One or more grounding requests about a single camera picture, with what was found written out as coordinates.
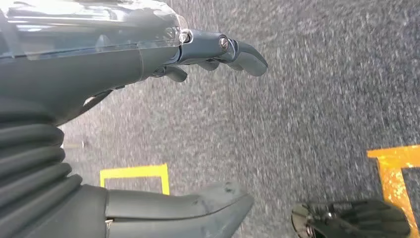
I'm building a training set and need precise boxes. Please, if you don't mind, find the yellow floor tape square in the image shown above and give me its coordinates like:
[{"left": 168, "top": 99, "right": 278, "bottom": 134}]
[
  {"left": 367, "top": 144, "right": 420, "bottom": 238},
  {"left": 100, "top": 163, "right": 170, "bottom": 196}
]

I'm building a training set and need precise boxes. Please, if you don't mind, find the black and chrome robot foot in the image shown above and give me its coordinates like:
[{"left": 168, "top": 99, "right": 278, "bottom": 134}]
[{"left": 291, "top": 199, "right": 412, "bottom": 238}]

